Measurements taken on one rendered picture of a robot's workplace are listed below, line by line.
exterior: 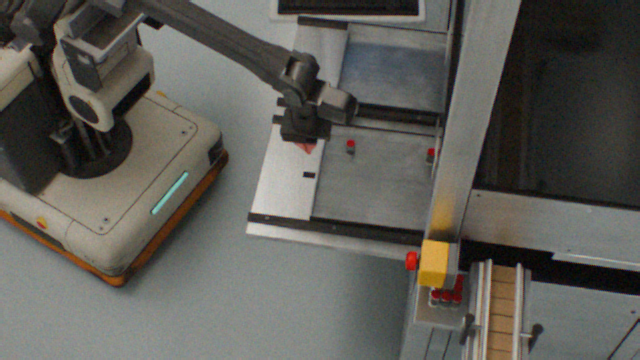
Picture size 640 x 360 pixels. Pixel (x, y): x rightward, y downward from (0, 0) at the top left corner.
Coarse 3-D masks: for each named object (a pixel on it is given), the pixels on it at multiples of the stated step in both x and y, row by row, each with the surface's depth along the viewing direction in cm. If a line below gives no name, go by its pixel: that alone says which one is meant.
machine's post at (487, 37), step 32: (480, 0) 116; (512, 0) 115; (480, 32) 121; (512, 32) 120; (480, 64) 127; (480, 96) 133; (448, 128) 142; (480, 128) 139; (448, 160) 149; (448, 192) 157; (448, 224) 167; (416, 288) 193; (416, 352) 224
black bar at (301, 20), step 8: (304, 16) 222; (304, 24) 222; (312, 24) 222; (320, 24) 221; (328, 24) 221; (336, 24) 220; (344, 24) 220; (360, 24) 220; (368, 24) 220; (432, 32) 218; (440, 32) 218
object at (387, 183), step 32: (352, 128) 199; (320, 160) 194; (352, 160) 198; (384, 160) 198; (416, 160) 198; (320, 192) 193; (352, 192) 193; (384, 192) 193; (416, 192) 193; (352, 224) 186; (384, 224) 184; (416, 224) 188
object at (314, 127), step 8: (288, 112) 168; (288, 120) 167; (296, 120) 162; (304, 120) 161; (312, 120) 162; (320, 120) 165; (328, 120) 167; (288, 128) 166; (296, 128) 165; (304, 128) 163; (312, 128) 164; (320, 128) 166; (328, 128) 165; (296, 136) 165; (304, 136) 165; (312, 136) 165; (320, 136) 164; (328, 136) 164
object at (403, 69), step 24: (360, 48) 218; (384, 48) 218; (408, 48) 218; (432, 48) 218; (360, 72) 213; (384, 72) 213; (408, 72) 213; (432, 72) 213; (360, 96) 209; (384, 96) 209; (408, 96) 209; (432, 96) 209
